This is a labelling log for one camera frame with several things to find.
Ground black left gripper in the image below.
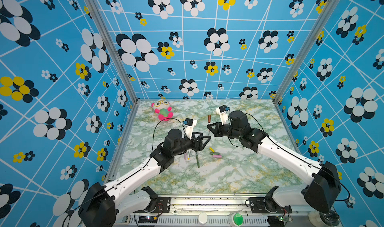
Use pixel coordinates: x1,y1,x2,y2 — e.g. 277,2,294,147
171,131,211,158

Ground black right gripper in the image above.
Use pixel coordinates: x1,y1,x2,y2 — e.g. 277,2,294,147
207,121,243,142

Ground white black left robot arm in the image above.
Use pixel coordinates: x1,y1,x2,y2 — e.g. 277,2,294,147
78,129,211,227

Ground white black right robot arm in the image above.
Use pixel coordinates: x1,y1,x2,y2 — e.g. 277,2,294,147
207,106,342,213

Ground dark green pen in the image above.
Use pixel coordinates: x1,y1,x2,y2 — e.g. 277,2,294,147
195,152,200,168

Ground pink white plush toy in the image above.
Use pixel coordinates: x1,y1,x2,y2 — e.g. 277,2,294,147
151,100,174,121

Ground white round button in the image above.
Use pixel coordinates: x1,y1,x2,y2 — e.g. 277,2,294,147
198,213,208,226

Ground green push button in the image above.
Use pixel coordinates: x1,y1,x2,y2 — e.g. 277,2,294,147
229,213,244,227

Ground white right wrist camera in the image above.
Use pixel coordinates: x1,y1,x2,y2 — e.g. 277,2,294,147
216,105,230,126

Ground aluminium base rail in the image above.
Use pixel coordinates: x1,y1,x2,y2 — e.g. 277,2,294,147
112,194,315,227

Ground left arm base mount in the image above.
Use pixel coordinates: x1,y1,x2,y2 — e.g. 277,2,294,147
142,187,171,214

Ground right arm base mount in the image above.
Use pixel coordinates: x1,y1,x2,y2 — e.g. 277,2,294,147
246,197,292,215

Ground aluminium corner post left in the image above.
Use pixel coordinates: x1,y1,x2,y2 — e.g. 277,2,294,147
84,0,138,105

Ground aluminium corner post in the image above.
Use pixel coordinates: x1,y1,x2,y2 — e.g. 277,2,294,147
273,0,340,106
84,0,138,105

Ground aluminium corner post right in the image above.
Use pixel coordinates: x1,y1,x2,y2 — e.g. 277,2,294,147
273,0,340,106

